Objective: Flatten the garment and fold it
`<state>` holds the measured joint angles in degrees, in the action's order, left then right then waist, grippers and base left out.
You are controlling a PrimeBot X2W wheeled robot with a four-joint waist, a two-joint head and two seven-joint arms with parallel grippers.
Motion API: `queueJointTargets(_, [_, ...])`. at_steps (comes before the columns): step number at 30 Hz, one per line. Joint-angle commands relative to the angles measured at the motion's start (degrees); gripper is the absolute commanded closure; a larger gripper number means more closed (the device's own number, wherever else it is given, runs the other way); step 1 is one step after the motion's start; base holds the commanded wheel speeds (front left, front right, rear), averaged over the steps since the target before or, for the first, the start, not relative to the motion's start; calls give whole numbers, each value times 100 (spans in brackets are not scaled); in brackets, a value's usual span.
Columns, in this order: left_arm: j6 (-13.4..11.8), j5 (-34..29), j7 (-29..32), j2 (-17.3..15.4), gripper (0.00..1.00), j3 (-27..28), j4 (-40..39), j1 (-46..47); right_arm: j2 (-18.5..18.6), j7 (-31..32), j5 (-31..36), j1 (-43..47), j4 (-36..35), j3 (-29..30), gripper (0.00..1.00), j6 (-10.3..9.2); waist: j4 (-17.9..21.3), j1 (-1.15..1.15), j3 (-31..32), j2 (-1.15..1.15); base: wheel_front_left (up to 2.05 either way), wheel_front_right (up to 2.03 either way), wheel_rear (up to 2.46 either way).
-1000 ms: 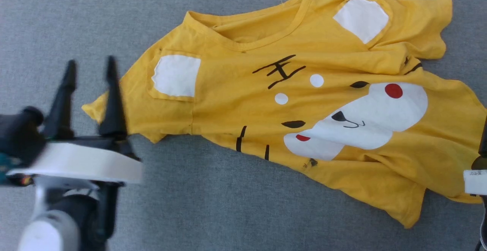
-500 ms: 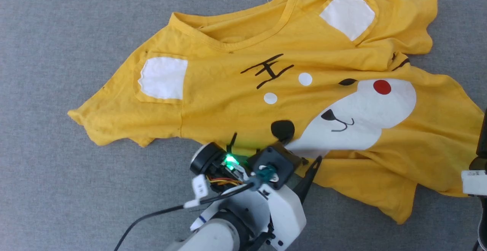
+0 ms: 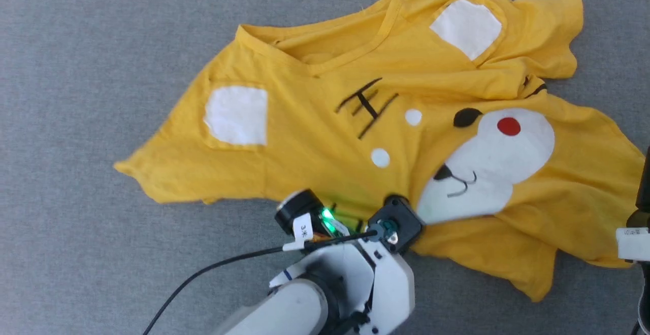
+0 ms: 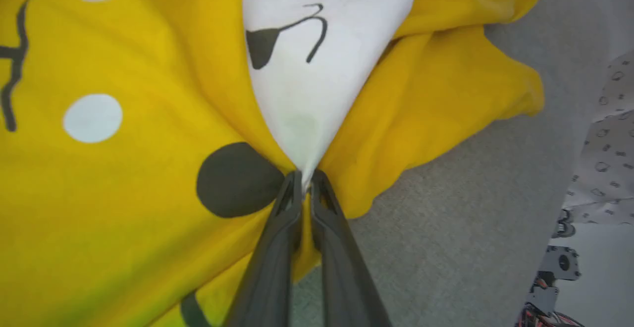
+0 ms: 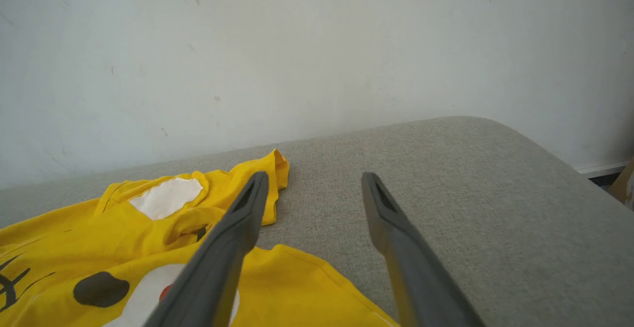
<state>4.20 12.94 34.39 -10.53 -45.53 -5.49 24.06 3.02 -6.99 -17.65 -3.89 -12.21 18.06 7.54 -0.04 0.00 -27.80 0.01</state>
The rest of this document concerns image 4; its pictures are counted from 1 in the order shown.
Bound white patterned cloth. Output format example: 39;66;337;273
562;52;634;228

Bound grey robot chassis part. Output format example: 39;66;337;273
515;208;585;327

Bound grey fabric sofa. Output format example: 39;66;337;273
290;0;634;327

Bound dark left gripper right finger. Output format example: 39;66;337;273
310;169;393;327

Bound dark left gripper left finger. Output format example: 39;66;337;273
223;170;304;327

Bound yellow printed T-shirt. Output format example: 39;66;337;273
0;0;545;327

